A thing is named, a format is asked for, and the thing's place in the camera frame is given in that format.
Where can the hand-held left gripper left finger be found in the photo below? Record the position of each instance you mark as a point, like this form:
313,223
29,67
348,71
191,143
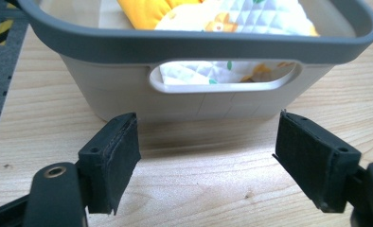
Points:
109,164

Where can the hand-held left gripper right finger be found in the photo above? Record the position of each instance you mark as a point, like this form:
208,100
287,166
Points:
314,164

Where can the grey plastic basket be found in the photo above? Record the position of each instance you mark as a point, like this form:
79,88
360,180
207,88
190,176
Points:
187,47

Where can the quilted white and yellow cloth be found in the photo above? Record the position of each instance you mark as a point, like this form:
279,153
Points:
225,15

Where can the yellow and black hazard tape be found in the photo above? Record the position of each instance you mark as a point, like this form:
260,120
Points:
2,31

